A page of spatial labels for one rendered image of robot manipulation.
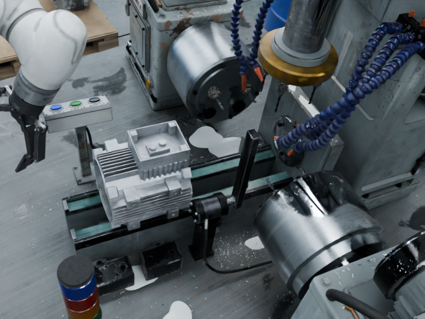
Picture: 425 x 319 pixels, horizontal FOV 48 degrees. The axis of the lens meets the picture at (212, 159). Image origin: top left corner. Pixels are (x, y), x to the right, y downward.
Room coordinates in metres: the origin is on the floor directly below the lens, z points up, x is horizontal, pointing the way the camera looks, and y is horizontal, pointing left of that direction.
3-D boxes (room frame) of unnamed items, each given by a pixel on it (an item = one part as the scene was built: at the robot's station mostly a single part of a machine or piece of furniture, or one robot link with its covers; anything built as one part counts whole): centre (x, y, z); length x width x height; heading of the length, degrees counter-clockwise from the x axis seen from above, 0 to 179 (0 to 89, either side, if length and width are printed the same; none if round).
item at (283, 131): (0.93, -0.19, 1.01); 0.15 x 0.02 x 0.15; 31
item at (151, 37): (1.40, 0.19, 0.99); 0.35 x 0.31 x 0.37; 31
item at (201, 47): (1.19, 0.07, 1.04); 0.37 x 0.25 x 0.25; 31
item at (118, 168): (0.72, 0.16, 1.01); 0.20 x 0.19 x 0.19; 121
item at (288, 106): (0.97, -0.25, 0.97); 0.30 x 0.11 x 0.34; 31
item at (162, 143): (0.74, 0.13, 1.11); 0.12 x 0.11 x 0.07; 121
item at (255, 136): (0.70, -0.07, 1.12); 0.04 x 0.03 x 0.26; 121
